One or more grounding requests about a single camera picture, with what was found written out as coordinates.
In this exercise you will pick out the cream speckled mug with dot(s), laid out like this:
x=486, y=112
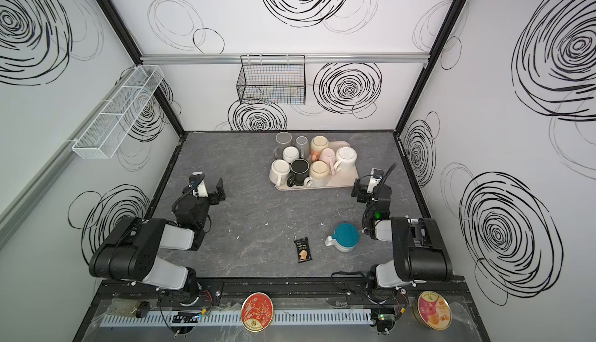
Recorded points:
x=319, y=175

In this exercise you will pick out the black snack packet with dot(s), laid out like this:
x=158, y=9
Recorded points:
x=303, y=250

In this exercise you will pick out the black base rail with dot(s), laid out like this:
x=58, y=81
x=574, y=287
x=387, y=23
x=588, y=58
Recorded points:
x=350, y=287

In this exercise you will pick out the tall dark grey mug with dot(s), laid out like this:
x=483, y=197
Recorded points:
x=283, y=140

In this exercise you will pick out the large white mug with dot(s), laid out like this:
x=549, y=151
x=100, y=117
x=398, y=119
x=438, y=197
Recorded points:
x=345, y=159

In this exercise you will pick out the light grey mug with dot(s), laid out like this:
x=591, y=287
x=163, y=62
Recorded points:
x=303, y=145

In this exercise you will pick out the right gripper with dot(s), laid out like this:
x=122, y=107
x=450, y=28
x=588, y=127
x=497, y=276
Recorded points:
x=365, y=194

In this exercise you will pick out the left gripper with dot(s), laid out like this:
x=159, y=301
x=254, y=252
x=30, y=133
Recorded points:
x=213, y=198

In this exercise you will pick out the red round tin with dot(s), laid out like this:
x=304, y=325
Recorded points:
x=257, y=312

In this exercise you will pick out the black mug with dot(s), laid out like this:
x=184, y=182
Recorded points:
x=299, y=171

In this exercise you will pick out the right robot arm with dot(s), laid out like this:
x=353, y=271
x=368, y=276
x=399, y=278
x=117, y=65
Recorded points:
x=419, y=253

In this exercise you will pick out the pink yellow round tin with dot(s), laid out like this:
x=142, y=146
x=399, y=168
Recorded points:
x=433, y=311

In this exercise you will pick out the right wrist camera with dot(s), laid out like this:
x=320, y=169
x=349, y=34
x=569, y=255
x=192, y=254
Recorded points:
x=376, y=176

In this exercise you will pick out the cream and orange mug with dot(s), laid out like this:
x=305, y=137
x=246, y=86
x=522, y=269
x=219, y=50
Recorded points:
x=317, y=145

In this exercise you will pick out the wide cream white mug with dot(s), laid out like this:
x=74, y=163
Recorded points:
x=279, y=172

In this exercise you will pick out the white slotted cable duct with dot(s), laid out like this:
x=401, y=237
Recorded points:
x=283, y=317

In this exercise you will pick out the teal lidded white mug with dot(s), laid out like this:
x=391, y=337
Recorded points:
x=345, y=238

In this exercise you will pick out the beige serving tray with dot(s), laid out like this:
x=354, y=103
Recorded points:
x=342, y=179

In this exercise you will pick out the black wire basket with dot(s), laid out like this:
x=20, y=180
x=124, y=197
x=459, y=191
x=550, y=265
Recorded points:
x=276, y=78

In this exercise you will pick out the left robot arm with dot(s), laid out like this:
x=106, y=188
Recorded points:
x=130, y=252

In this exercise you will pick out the white mesh wall shelf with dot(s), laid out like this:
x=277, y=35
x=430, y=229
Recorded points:
x=131, y=111

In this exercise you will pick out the small clear jar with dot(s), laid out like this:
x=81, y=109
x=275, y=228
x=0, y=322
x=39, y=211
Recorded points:
x=129, y=308

